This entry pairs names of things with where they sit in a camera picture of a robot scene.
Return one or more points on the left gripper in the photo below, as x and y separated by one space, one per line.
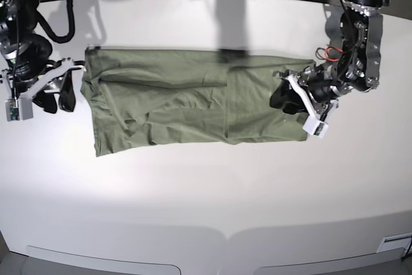
321 89

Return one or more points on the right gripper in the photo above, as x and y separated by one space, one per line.
47 101

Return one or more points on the green T-shirt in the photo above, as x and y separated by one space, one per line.
142 98

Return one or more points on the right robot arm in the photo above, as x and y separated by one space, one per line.
31 77

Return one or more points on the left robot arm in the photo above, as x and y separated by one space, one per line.
357 66

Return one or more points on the white label sticker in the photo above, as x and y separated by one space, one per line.
400 241

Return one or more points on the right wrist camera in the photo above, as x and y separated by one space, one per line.
18 109

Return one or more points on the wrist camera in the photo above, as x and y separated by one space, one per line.
18 109
315 127

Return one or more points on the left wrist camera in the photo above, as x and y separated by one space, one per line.
315 127

